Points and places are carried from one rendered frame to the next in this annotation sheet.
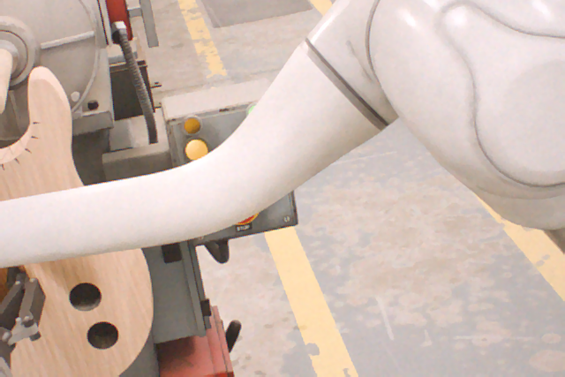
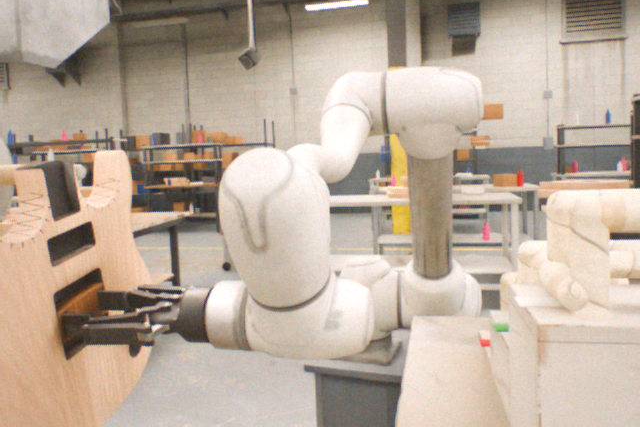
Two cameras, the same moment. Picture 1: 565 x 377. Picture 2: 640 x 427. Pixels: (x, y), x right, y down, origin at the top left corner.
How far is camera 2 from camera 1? 1.15 m
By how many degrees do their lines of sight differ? 71
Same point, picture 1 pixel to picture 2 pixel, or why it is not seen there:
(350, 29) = (366, 95)
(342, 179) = not seen: outside the picture
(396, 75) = (430, 91)
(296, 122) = (359, 129)
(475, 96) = (474, 87)
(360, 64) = (368, 110)
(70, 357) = (120, 367)
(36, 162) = (117, 209)
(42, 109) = (122, 172)
